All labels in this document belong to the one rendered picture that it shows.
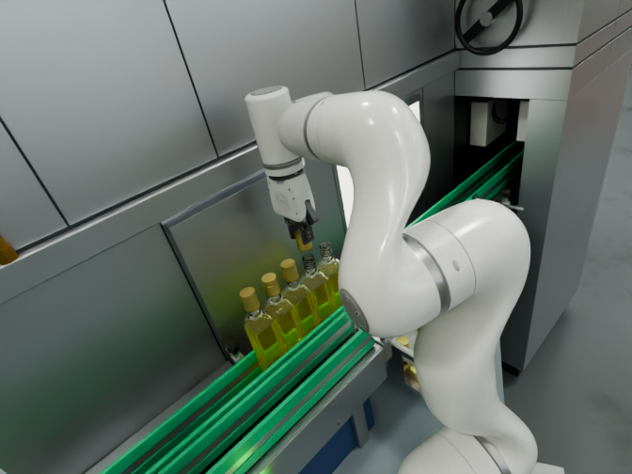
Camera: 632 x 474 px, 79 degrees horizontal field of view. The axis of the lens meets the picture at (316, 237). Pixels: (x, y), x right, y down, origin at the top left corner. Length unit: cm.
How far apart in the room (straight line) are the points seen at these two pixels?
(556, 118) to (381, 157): 113
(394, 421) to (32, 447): 88
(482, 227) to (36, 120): 68
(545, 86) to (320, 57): 74
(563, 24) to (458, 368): 112
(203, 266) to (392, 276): 60
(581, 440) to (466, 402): 169
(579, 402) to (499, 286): 187
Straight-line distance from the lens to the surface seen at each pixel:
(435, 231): 42
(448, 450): 69
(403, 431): 125
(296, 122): 55
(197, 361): 107
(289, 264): 88
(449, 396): 54
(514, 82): 150
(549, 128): 150
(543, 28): 144
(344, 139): 43
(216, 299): 97
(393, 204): 38
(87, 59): 80
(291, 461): 99
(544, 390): 232
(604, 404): 235
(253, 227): 95
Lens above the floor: 184
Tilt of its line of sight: 33 degrees down
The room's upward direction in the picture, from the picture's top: 13 degrees counter-clockwise
